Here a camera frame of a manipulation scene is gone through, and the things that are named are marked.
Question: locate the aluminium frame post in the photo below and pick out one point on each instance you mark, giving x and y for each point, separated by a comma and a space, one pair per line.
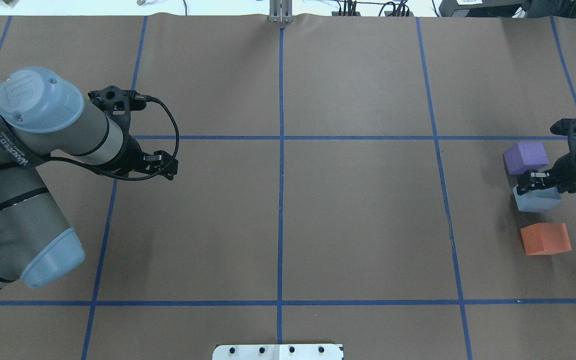
281, 11

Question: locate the purple foam block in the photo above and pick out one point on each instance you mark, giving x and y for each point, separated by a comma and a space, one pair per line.
524, 156

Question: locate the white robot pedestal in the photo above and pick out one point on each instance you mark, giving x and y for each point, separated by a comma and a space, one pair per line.
295, 351

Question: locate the orange foam block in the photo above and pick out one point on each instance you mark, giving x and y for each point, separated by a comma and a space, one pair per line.
545, 239

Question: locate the light blue foam block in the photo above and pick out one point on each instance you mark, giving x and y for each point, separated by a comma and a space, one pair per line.
537, 201

